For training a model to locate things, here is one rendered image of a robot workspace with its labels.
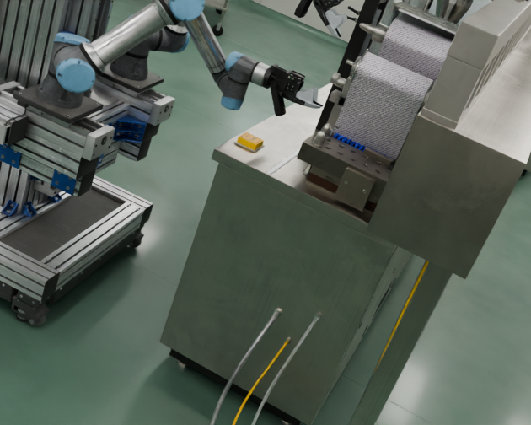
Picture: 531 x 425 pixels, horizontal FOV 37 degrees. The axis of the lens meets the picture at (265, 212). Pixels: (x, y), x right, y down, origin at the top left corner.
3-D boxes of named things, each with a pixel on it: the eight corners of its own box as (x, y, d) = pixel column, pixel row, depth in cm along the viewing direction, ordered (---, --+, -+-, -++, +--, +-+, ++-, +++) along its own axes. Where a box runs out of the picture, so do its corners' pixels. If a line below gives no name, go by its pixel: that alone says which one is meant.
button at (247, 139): (244, 137, 274) (246, 131, 273) (261, 146, 273) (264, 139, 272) (236, 142, 268) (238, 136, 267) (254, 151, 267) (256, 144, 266)
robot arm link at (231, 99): (234, 100, 287) (244, 72, 283) (243, 113, 278) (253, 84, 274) (214, 96, 284) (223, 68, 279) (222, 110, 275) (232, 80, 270)
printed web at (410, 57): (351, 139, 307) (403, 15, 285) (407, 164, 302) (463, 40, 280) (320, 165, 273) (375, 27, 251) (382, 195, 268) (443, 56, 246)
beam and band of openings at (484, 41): (533, 0, 440) (552, -41, 430) (547, 6, 438) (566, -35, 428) (419, 114, 171) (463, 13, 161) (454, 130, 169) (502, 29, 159)
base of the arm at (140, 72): (102, 68, 311) (108, 45, 307) (121, 61, 325) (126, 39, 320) (136, 83, 309) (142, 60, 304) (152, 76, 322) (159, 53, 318)
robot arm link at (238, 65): (229, 70, 280) (237, 47, 276) (256, 83, 277) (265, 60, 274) (220, 73, 273) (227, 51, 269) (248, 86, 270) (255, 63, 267)
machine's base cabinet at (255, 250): (344, 177, 517) (394, 54, 479) (434, 220, 503) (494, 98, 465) (150, 361, 297) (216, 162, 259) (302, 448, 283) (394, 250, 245)
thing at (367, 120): (331, 135, 269) (351, 85, 261) (394, 164, 264) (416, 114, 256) (330, 135, 269) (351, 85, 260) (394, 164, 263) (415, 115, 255)
